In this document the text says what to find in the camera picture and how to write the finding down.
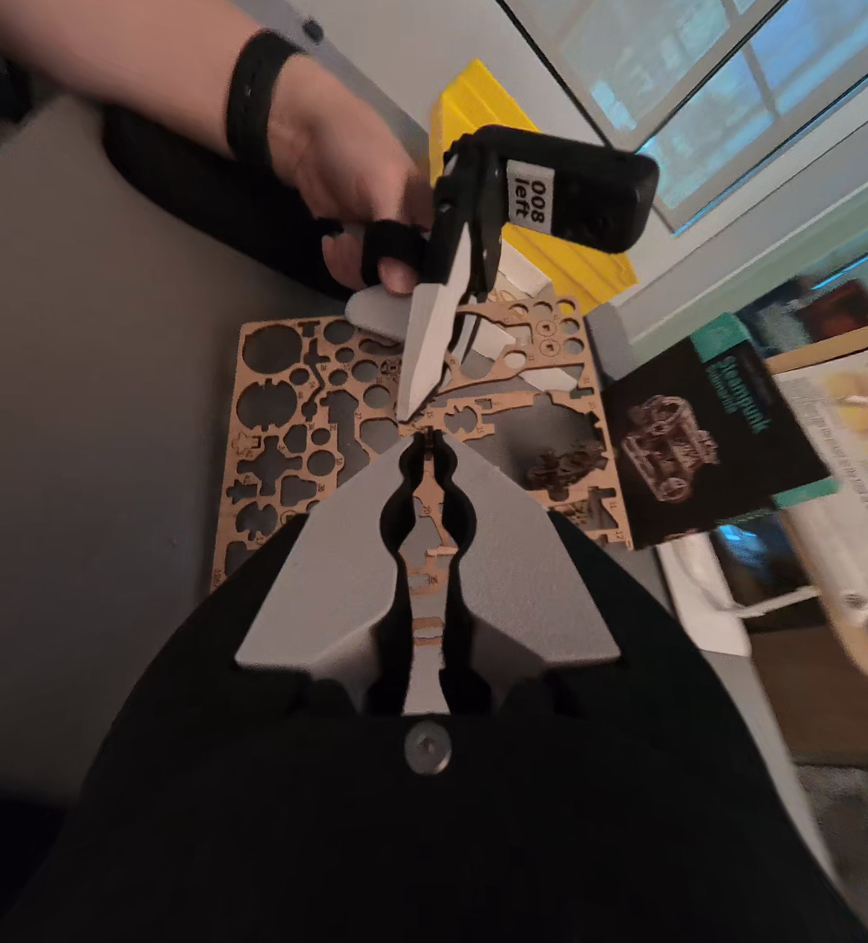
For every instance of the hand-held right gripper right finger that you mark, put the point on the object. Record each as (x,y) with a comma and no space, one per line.
(537,589)

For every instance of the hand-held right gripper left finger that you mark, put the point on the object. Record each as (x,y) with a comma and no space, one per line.
(323,589)

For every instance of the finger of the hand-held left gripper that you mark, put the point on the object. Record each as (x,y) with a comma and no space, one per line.
(430,339)
(489,342)

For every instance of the laser-cut wooden parts sheet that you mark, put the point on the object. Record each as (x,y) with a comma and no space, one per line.
(511,409)

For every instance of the partly built wooden model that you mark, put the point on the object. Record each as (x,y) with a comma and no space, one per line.
(566,468)

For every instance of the black model kit box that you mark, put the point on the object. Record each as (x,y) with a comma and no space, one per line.
(699,442)

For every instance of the person's left hand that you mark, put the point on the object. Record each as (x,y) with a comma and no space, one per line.
(330,162)

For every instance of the yellow stacked storage bins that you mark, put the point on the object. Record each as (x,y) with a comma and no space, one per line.
(478,110)

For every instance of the white document stand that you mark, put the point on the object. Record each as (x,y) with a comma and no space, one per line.
(699,589)

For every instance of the black mesh wrist pad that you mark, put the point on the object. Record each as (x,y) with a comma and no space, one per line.
(183,191)

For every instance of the black wristband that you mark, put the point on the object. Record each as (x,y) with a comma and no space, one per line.
(257,96)

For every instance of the instruction poster board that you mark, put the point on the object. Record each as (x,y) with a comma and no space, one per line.
(846,442)

